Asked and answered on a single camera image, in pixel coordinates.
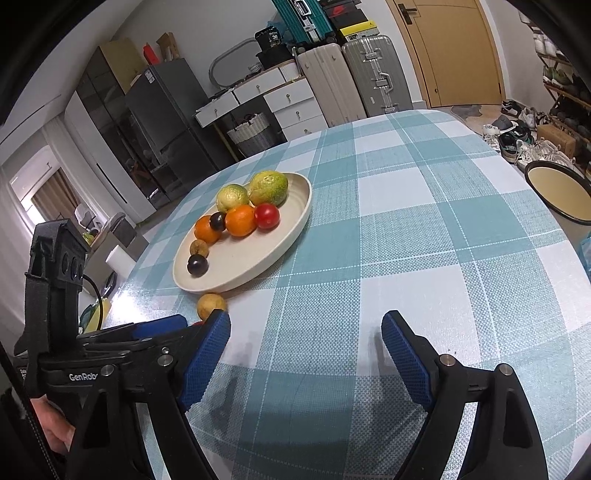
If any white cabinet dark glass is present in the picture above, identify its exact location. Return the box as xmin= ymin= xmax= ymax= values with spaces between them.
xmin=65 ymin=46 xmax=158 ymax=227

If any cream round plate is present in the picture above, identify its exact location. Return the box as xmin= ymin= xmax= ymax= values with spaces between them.
xmin=172 ymin=172 xmax=313 ymax=295

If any yellow and black box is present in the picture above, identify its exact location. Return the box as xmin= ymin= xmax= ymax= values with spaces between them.
xmin=339 ymin=21 xmax=377 ymax=43

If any brown woven box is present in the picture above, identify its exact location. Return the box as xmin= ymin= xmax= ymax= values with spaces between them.
xmin=536 ymin=124 xmax=578 ymax=157

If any large orange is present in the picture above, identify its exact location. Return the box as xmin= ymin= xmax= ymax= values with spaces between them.
xmin=225 ymin=204 xmax=257 ymax=238

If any teal checked tablecloth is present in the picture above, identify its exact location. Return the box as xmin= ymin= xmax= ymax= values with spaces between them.
xmin=99 ymin=110 xmax=591 ymax=480

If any grey wicker basket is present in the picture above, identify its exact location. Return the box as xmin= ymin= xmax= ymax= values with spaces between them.
xmin=226 ymin=112 xmax=278 ymax=157

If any row of shoes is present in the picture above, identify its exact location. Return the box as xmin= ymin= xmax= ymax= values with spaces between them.
xmin=531 ymin=18 xmax=591 ymax=134

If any yellow-green lemon right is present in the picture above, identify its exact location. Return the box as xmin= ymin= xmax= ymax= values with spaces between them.
xmin=249 ymin=171 xmax=289 ymax=207

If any wooden door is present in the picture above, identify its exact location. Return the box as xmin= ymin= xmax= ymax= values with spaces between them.
xmin=385 ymin=0 xmax=504 ymax=109

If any oval white framed mirror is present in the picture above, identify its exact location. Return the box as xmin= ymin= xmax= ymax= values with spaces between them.
xmin=209 ymin=38 xmax=259 ymax=88

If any black cable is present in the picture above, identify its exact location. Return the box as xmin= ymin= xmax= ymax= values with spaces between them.
xmin=82 ymin=275 xmax=103 ymax=330

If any silver suitcase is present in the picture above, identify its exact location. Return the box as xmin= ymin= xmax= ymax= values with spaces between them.
xmin=342 ymin=34 xmax=414 ymax=118

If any beige suitcase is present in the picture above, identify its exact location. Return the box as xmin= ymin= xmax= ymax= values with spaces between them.
xmin=297 ymin=45 xmax=368 ymax=129

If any white drawer cabinet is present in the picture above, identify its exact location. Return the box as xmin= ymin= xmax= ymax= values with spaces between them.
xmin=195 ymin=60 xmax=328 ymax=141

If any cream round stool black rim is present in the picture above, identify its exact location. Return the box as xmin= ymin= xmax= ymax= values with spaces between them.
xmin=524 ymin=160 xmax=591 ymax=227

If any grey refrigerator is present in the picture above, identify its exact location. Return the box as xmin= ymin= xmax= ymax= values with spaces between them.
xmin=124 ymin=59 xmax=220 ymax=210

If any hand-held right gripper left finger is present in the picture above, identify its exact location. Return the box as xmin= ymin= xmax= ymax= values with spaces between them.
xmin=65 ymin=310 xmax=232 ymax=480

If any person's left hand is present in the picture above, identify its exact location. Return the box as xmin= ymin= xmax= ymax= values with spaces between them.
xmin=30 ymin=396 xmax=78 ymax=456

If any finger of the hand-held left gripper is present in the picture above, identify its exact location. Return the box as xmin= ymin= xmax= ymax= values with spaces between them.
xmin=100 ymin=315 xmax=188 ymax=343
xmin=80 ymin=325 xmax=200 ymax=370

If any brown curtain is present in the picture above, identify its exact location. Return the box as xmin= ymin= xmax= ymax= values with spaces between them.
xmin=30 ymin=168 xmax=81 ymax=222

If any teal hard case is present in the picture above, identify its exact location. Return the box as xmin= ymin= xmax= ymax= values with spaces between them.
xmin=271 ymin=0 xmax=333 ymax=44

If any white paper roll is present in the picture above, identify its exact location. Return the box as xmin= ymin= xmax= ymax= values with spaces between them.
xmin=105 ymin=244 xmax=139 ymax=278

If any gold metal shoe rack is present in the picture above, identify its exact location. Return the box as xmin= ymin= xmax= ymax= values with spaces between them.
xmin=531 ymin=14 xmax=591 ymax=139

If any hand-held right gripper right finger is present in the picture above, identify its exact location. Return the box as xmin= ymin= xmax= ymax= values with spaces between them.
xmin=381 ymin=310 xmax=550 ymax=480

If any pile of sneakers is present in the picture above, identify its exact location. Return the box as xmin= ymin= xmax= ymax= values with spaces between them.
xmin=482 ymin=99 xmax=583 ymax=169

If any small orange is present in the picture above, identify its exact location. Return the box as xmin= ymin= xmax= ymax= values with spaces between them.
xmin=194 ymin=215 xmax=222 ymax=244

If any cardboard box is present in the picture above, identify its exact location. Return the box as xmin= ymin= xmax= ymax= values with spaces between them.
xmin=99 ymin=38 xmax=146 ymax=90

